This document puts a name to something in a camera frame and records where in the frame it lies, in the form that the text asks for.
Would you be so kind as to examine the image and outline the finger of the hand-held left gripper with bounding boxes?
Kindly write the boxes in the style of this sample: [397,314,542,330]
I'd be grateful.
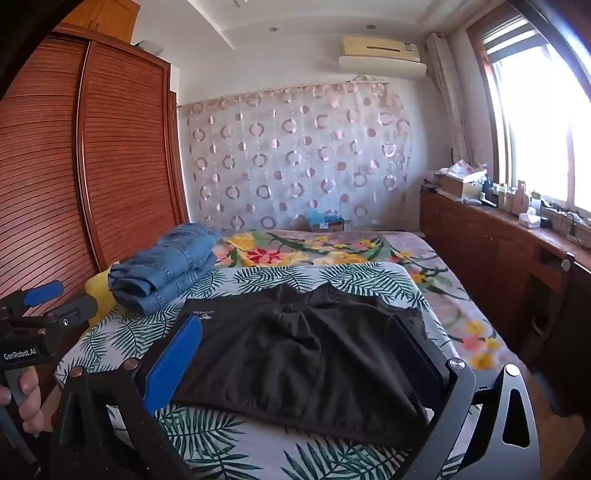
[44,295,100,329]
[0,281,64,319]

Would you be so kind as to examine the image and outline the window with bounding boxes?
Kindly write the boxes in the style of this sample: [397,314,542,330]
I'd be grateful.
[466,0,591,217]

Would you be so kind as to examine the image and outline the yellow pillow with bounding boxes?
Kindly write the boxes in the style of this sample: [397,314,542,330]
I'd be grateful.
[85,270,121,326]

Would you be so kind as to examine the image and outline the circle-patterned curtain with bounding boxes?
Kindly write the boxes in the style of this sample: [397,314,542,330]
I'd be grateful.
[178,80,414,232]

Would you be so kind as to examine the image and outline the folded blue jeans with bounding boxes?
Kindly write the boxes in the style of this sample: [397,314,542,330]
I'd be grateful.
[107,223,222,317]

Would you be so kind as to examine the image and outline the cardboard box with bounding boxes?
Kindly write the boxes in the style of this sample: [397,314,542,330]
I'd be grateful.
[438,173,485,199]

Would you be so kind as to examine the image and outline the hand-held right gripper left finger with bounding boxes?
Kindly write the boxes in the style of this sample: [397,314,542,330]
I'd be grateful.
[55,315,204,480]

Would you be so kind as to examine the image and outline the beige window curtain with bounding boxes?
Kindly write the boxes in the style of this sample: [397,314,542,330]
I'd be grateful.
[427,32,472,162]

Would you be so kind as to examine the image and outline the wooden wardrobe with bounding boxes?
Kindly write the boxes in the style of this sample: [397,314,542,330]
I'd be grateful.
[0,0,191,324]

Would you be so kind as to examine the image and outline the floral blanket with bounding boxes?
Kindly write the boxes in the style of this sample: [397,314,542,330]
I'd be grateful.
[208,229,518,374]

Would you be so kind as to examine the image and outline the white patterned bag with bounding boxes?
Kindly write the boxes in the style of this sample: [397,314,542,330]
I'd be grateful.
[445,159,488,178]

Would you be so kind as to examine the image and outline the leaf-print bed sheet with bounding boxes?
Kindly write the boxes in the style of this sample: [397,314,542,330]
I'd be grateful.
[55,261,467,480]

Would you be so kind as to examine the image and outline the wooden cabinet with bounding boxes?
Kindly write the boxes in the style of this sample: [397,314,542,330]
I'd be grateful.
[419,189,591,416]

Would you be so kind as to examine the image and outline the person's left hand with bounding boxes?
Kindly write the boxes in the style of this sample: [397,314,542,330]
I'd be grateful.
[0,369,44,435]

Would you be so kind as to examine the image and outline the wall air conditioner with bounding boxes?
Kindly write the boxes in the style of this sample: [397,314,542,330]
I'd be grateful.
[338,36,427,77]

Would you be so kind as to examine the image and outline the black pants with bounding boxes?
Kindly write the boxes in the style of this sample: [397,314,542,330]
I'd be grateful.
[164,282,437,448]

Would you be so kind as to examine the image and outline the blue tissue box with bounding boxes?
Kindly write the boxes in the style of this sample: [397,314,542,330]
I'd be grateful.
[307,209,346,233]

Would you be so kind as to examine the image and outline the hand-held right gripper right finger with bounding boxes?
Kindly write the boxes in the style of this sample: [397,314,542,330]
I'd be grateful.
[388,316,541,480]

